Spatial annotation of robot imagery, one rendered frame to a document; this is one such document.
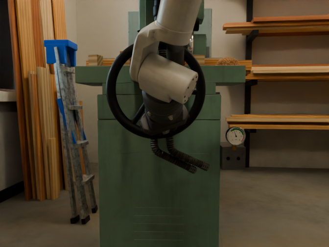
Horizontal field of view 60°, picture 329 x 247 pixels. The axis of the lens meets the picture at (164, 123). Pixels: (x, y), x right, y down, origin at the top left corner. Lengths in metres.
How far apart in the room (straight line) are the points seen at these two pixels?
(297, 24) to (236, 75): 2.22
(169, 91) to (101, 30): 3.26
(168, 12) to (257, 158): 3.20
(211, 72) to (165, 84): 0.51
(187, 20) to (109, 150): 0.67
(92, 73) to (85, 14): 2.85
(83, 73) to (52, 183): 1.52
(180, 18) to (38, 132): 2.03
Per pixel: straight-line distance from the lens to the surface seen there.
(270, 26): 3.17
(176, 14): 0.48
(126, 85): 1.02
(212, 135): 1.02
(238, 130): 0.97
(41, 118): 2.42
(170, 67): 0.53
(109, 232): 1.14
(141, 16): 1.42
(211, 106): 1.02
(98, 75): 1.05
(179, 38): 0.49
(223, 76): 1.03
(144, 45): 0.52
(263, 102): 3.54
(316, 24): 3.27
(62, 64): 1.94
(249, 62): 1.21
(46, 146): 2.43
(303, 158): 3.73
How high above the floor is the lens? 0.77
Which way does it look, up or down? 4 degrees down
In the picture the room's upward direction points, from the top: straight up
